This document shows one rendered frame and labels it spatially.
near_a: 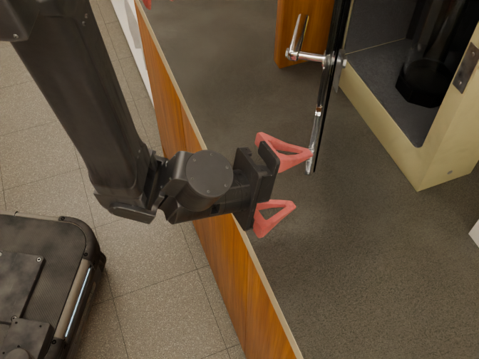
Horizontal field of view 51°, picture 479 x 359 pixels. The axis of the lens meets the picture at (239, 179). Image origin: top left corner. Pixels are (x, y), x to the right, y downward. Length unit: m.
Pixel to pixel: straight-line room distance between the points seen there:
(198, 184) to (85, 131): 0.14
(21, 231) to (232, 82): 0.98
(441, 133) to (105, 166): 0.49
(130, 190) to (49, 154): 1.70
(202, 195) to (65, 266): 1.13
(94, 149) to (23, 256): 1.20
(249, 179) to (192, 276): 1.19
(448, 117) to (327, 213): 0.24
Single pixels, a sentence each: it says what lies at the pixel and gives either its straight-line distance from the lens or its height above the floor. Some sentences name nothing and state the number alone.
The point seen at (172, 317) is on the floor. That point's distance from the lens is 1.77.
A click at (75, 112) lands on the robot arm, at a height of 1.33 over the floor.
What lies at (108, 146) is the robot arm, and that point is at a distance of 0.50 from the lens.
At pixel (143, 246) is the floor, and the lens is 1.90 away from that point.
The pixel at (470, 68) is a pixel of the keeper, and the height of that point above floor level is 1.20.
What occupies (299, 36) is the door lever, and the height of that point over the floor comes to 1.21.
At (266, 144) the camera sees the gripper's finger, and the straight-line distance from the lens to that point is 0.65.
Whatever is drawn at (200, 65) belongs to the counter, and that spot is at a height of 0.94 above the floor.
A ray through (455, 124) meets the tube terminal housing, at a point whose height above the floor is 1.11.
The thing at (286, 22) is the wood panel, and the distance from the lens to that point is 1.00.
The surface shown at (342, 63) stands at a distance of 0.68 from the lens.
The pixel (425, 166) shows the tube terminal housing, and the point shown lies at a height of 1.00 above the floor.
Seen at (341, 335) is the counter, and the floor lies 0.94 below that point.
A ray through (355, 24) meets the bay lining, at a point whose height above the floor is 1.08.
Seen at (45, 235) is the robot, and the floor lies 0.24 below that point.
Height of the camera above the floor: 1.64
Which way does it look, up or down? 54 degrees down
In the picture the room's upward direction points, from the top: straight up
